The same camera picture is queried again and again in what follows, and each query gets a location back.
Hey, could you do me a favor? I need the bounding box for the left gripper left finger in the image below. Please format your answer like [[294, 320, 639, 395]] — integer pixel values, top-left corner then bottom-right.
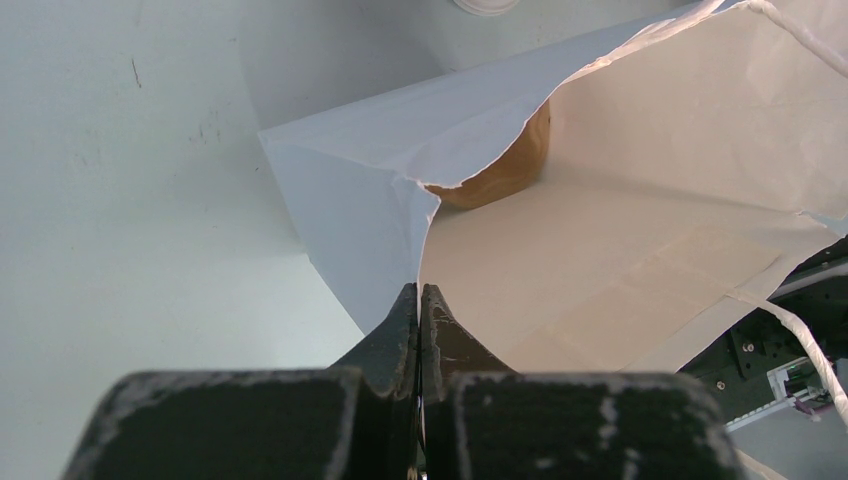
[[64, 283, 418, 479]]

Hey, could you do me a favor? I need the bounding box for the white paper bag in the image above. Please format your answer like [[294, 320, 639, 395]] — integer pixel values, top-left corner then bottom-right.
[[260, 1, 847, 372]]

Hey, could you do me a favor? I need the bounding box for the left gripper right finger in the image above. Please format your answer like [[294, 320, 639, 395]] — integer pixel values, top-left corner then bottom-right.
[[421, 285, 744, 479]]

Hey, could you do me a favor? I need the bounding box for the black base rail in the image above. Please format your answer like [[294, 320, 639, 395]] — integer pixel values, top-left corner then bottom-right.
[[682, 239, 847, 429]]

